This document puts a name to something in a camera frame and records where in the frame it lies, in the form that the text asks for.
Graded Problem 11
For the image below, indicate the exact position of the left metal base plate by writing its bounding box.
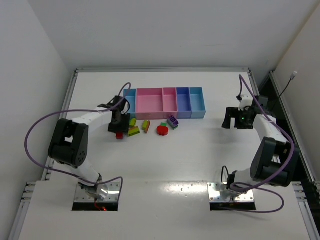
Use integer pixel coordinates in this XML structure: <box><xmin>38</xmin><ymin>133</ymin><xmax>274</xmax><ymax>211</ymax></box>
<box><xmin>74</xmin><ymin>182</ymin><xmax>121</xmax><ymax>204</ymax></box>

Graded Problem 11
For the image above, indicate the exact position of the metal base plate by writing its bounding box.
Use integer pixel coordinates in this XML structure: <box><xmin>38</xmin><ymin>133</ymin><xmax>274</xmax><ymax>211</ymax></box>
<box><xmin>74</xmin><ymin>182</ymin><xmax>121</xmax><ymax>204</ymax></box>
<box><xmin>207</xmin><ymin>182</ymin><xmax>255</xmax><ymax>204</ymax></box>

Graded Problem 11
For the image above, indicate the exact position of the red lego brick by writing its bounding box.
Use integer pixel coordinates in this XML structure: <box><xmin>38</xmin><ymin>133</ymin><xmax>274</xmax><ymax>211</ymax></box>
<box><xmin>115</xmin><ymin>132</ymin><xmax>124</xmax><ymax>140</ymax></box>

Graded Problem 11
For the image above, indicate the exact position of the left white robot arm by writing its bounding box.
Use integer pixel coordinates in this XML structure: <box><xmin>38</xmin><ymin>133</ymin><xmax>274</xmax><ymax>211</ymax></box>
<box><xmin>48</xmin><ymin>95</ymin><xmax>131</xmax><ymax>195</ymax></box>

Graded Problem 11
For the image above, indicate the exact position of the small pink bin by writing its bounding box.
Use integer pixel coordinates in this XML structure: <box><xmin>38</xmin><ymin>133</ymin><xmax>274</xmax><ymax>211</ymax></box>
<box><xmin>163</xmin><ymin>87</ymin><xmax>178</xmax><ymax>119</ymax></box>

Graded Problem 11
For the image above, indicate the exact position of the lime and orange lego stack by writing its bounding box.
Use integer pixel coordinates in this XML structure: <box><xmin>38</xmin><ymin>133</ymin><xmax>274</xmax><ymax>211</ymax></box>
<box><xmin>127</xmin><ymin>126</ymin><xmax>140</xmax><ymax>137</ymax></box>

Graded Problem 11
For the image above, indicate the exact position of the purple curved lego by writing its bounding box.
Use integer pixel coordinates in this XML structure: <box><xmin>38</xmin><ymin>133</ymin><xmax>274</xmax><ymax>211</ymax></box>
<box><xmin>167</xmin><ymin>115</ymin><xmax>179</xmax><ymax>128</ymax></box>

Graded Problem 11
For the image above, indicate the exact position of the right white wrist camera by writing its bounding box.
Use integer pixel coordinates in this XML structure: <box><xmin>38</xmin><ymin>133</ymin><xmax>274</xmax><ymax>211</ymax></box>
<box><xmin>238</xmin><ymin>95</ymin><xmax>253</xmax><ymax>111</ymax></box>

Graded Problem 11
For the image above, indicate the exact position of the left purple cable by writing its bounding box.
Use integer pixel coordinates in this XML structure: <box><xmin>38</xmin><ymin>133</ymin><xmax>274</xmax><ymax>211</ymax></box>
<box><xmin>24</xmin><ymin>82</ymin><xmax>132</xmax><ymax>201</ymax></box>

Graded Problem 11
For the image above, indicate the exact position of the lime curved lego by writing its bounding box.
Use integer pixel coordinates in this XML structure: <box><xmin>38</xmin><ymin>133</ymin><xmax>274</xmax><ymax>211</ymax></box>
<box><xmin>142</xmin><ymin>120</ymin><xmax>148</xmax><ymax>130</ymax></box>

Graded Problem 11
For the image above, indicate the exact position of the large pink bin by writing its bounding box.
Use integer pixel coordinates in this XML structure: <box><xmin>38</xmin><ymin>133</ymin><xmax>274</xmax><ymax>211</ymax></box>
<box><xmin>135</xmin><ymin>88</ymin><xmax>164</xmax><ymax>120</ymax></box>

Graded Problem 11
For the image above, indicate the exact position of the dark blue bin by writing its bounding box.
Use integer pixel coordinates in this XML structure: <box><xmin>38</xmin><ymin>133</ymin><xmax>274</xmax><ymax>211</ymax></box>
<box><xmin>176</xmin><ymin>87</ymin><xmax>192</xmax><ymax>119</ymax></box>

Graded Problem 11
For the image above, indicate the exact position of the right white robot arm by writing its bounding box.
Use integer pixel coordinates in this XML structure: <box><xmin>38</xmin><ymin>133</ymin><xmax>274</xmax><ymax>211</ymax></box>
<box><xmin>222</xmin><ymin>94</ymin><xmax>300</xmax><ymax>195</ymax></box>

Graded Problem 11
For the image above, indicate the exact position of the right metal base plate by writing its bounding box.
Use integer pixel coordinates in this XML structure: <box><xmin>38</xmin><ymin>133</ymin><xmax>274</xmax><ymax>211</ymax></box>
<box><xmin>207</xmin><ymin>182</ymin><xmax>255</xmax><ymax>204</ymax></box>

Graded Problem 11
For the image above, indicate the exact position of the red apple lego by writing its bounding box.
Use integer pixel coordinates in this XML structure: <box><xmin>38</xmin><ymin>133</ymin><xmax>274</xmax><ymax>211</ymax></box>
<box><xmin>156</xmin><ymin>125</ymin><xmax>169</xmax><ymax>136</ymax></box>

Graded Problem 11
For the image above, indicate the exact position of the lime green round lego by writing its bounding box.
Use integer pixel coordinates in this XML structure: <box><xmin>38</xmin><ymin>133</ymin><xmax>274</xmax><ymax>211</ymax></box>
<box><xmin>129</xmin><ymin>118</ymin><xmax>137</xmax><ymax>128</ymax></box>

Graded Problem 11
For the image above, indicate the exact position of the black wall cable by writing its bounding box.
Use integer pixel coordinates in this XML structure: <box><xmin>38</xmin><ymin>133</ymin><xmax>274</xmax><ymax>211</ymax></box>
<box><xmin>271</xmin><ymin>71</ymin><xmax>298</xmax><ymax>111</ymax></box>

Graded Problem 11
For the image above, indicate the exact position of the tan lego brick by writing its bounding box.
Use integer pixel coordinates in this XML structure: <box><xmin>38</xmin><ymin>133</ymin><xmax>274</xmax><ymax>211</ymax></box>
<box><xmin>144</xmin><ymin>120</ymin><xmax>151</xmax><ymax>134</ymax></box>

